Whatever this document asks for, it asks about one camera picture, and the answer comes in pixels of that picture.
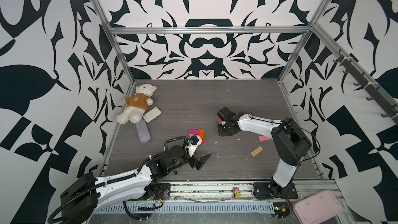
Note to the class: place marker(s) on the pink tray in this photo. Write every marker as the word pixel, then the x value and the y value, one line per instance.
pixel 317 208

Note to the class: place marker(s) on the green circuit board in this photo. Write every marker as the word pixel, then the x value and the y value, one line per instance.
pixel 282 210

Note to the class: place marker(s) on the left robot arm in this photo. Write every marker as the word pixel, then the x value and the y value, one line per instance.
pixel 89 194

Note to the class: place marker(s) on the light pink block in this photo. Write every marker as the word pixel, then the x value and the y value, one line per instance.
pixel 263 138

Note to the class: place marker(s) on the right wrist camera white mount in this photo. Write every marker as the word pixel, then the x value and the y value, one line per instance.
pixel 225 114

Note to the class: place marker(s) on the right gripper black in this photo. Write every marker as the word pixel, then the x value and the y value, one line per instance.
pixel 221 133

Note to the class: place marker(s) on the wall hook rail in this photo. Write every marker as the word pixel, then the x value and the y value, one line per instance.
pixel 374 89

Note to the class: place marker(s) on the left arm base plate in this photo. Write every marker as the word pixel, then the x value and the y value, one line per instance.
pixel 157 192

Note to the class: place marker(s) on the natural wood block right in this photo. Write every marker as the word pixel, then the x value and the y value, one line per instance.
pixel 256 151

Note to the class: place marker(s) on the white cable duct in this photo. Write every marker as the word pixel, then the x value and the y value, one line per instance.
pixel 200 208

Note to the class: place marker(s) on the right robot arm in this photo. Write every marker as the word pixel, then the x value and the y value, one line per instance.
pixel 291 143

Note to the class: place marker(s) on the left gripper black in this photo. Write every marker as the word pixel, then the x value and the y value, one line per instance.
pixel 193 160

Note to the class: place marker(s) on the white teddy bear brown shirt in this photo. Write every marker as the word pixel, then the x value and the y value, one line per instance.
pixel 137 105

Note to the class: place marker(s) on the white rectangular case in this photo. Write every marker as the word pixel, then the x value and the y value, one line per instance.
pixel 152 114

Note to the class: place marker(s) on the grey cylindrical pouch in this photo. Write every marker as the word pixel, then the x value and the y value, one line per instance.
pixel 143 132

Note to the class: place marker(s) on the orange block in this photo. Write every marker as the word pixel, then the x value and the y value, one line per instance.
pixel 202 135

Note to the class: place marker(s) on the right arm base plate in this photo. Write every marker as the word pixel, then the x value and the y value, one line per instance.
pixel 265 191

